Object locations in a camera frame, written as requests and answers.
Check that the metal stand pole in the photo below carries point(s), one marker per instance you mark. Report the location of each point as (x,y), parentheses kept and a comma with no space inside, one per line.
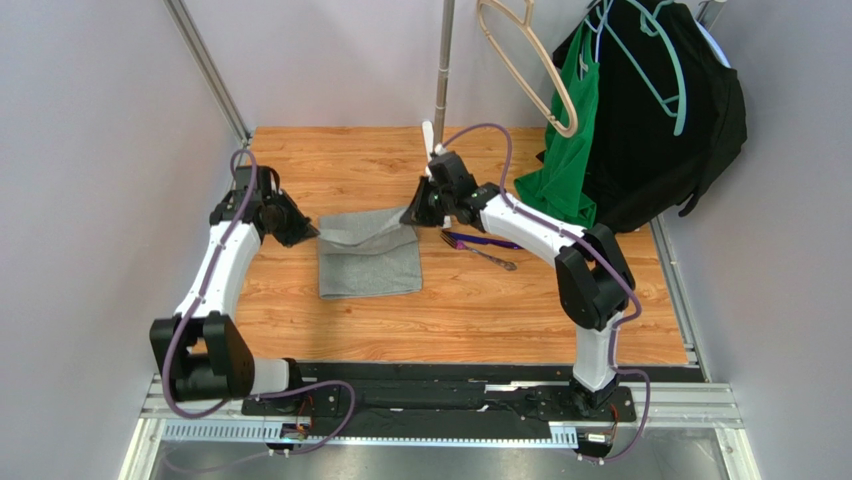
(447,25)

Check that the beige clothes hanger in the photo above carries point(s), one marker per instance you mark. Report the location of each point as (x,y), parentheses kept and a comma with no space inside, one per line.
(510,33)

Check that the teal clothes hanger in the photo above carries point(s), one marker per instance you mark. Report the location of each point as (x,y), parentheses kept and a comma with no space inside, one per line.
(658,66)

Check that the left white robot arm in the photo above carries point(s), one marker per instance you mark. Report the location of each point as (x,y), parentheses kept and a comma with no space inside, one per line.
(199,349)

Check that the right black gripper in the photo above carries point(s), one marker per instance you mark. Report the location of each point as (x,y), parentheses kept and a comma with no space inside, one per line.
(430,202)

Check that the green shirt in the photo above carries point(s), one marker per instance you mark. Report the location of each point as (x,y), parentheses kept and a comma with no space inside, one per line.
(556,189)

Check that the black shirt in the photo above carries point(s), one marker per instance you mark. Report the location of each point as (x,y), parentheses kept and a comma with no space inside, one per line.
(638,168)

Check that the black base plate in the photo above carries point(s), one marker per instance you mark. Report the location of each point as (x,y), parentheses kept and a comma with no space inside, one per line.
(406,400)

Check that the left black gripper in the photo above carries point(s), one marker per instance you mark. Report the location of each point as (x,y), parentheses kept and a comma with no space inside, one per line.
(300,229)

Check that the grey cloth napkin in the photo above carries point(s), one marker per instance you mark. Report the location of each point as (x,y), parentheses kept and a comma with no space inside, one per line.
(367,254)

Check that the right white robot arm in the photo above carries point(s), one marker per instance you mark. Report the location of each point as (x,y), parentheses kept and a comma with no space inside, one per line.
(593,279)

